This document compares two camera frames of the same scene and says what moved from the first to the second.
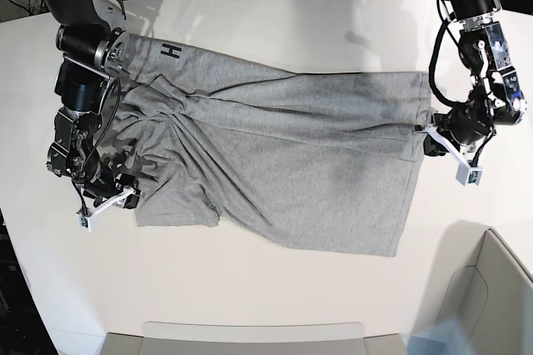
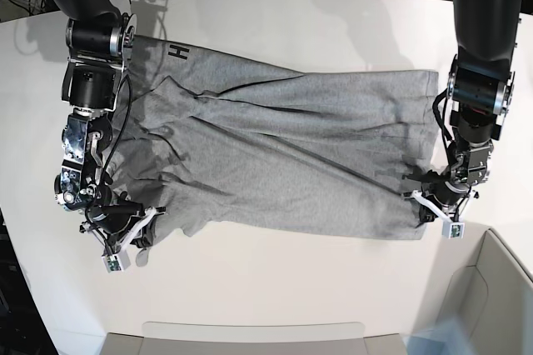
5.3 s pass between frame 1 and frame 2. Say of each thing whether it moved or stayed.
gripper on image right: moved
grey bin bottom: stayed
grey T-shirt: stayed
